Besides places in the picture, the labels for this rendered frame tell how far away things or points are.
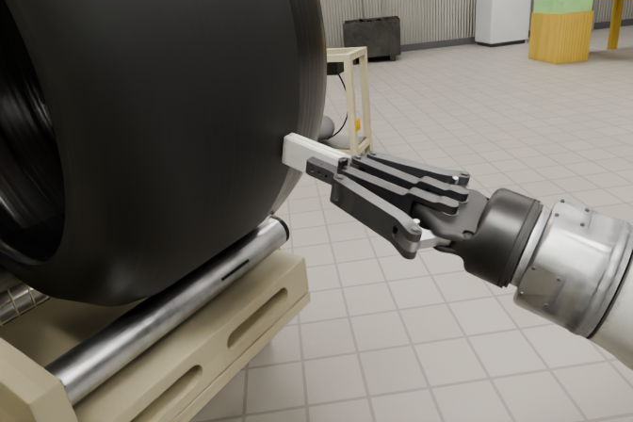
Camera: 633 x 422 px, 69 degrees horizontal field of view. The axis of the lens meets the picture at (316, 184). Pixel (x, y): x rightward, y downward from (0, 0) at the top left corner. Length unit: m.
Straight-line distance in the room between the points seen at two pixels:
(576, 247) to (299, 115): 0.27
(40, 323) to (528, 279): 0.68
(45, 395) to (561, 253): 0.40
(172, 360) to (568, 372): 1.45
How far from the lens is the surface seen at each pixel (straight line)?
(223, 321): 0.59
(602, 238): 0.37
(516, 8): 8.87
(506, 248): 0.37
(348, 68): 3.19
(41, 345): 0.78
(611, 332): 0.38
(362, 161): 0.43
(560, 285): 0.36
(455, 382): 1.70
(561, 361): 1.84
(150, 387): 0.54
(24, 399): 0.46
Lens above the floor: 1.22
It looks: 23 degrees down
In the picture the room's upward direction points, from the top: 6 degrees counter-clockwise
